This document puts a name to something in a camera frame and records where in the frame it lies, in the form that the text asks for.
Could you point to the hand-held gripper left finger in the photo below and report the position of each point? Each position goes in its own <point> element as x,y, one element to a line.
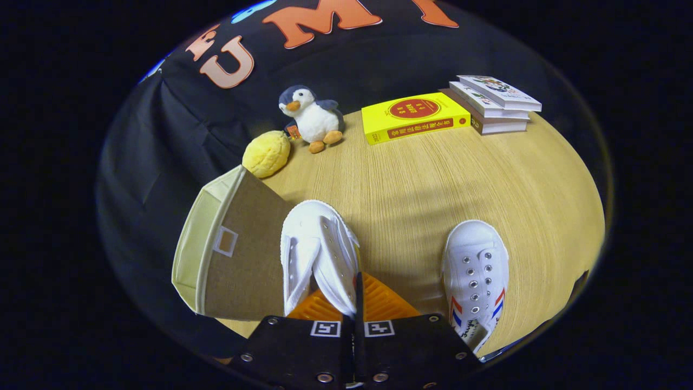
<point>292,352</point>

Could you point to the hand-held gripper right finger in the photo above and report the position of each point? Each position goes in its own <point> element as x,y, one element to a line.
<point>359,303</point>

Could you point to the white canvas shoe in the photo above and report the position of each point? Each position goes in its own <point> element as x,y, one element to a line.
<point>476,244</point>
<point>325,244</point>

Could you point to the beige fabric storage box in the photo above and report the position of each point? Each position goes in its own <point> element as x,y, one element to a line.
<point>249,260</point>

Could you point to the yellow bun plush toy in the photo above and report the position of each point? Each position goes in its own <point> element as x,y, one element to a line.
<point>265,154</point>

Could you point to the penguin plush toy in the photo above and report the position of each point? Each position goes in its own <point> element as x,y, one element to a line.
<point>316,122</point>

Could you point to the yellow book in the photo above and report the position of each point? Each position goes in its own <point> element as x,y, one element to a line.
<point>417,111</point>

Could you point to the white book green print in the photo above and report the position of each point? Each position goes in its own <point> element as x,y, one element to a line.
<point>476,100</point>

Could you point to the white book colourful cover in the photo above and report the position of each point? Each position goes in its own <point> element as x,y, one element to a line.
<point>501,89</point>

